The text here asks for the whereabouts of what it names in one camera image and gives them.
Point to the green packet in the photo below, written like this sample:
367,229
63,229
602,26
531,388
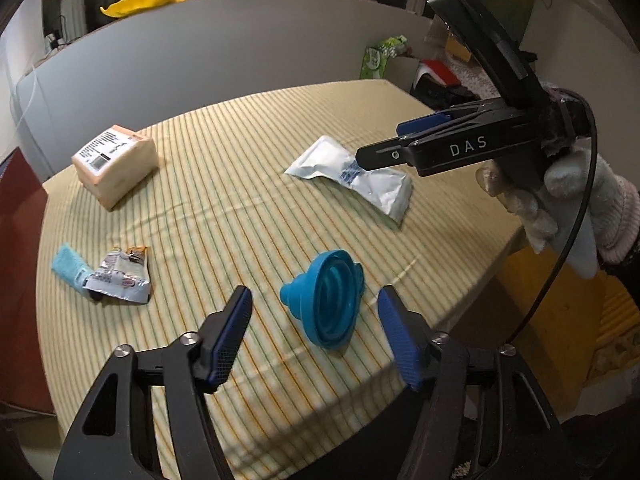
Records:
392,45

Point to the person's right hand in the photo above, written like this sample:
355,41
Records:
565,195

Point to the white lace cloth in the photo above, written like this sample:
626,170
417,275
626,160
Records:
475,77

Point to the peach parcel with label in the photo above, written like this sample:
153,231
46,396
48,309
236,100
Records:
115,170

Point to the brown cardboard box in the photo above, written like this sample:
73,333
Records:
455,47

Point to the light blue tube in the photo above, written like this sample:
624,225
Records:
67,262

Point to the crumpled foil wrapper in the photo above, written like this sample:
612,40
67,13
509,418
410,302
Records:
120,280

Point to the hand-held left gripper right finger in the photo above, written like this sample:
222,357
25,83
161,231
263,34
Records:
400,340

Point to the green printed cardboard box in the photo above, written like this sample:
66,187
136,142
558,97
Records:
372,62

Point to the white plastic packet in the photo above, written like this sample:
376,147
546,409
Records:
325,160

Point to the red flat box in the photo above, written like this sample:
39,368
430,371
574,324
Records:
440,72

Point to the teal collapsible funnel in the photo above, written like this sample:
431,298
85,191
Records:
325,305

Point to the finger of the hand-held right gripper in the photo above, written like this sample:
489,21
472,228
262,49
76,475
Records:
425,122
385,154

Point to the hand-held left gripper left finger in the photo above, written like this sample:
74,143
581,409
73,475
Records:
230,340

